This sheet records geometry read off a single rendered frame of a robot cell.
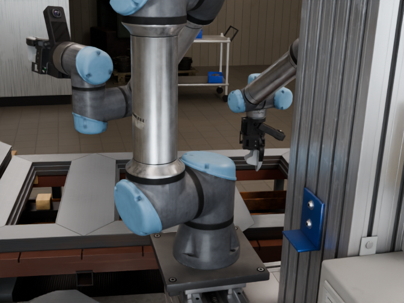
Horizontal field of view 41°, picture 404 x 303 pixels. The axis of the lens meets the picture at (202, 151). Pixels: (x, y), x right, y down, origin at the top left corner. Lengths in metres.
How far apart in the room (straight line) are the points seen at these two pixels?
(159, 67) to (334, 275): 0.45
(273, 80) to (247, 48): 7.64
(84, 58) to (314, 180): 0.54
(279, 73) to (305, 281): 0.74
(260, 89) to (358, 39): 0.90
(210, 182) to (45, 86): 5.57
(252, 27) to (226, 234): 8.18
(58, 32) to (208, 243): 0.61
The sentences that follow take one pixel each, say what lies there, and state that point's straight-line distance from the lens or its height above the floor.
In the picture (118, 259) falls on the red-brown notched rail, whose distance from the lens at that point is 1.67.
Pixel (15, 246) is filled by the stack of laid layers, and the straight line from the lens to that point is 1.72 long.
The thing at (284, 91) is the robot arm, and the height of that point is 1.25.
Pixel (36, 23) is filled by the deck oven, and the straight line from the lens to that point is 6.47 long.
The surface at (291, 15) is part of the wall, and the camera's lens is 9.48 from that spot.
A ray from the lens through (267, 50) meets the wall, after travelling 9.40.
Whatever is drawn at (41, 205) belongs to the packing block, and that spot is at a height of 0.79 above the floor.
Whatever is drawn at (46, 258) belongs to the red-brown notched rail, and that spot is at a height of 0.82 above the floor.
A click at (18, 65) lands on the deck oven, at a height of 0.48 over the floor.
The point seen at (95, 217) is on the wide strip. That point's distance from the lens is 1.79.
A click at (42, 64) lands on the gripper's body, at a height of 1.41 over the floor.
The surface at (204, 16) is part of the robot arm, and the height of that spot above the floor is 1.56.
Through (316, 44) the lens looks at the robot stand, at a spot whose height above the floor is 1.53.
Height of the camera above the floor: 1.66
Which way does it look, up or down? 19 degrees down
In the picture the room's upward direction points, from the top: 1 degrees clockwise
